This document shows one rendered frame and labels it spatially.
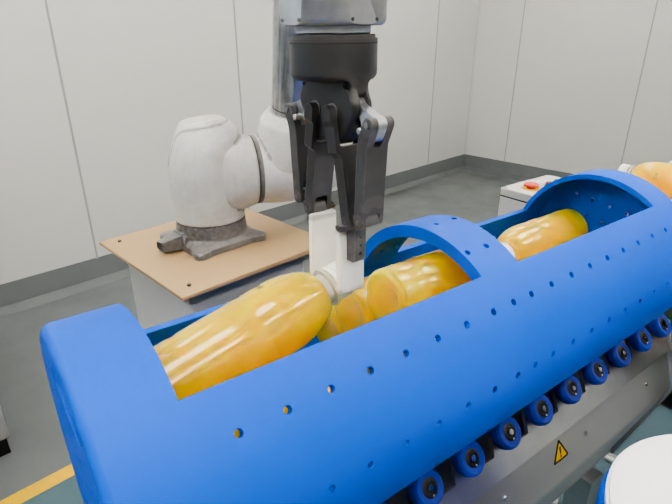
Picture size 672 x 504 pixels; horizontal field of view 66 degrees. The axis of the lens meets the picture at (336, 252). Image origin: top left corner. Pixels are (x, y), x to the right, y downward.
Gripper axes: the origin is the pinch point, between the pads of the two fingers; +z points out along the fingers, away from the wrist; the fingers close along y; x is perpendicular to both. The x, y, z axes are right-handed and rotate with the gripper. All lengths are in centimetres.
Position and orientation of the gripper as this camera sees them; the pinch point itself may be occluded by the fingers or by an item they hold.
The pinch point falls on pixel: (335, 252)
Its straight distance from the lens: 51.4
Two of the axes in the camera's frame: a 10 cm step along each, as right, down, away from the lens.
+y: 6.0, 3.1, -7.4
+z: 0.1, 9.2, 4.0
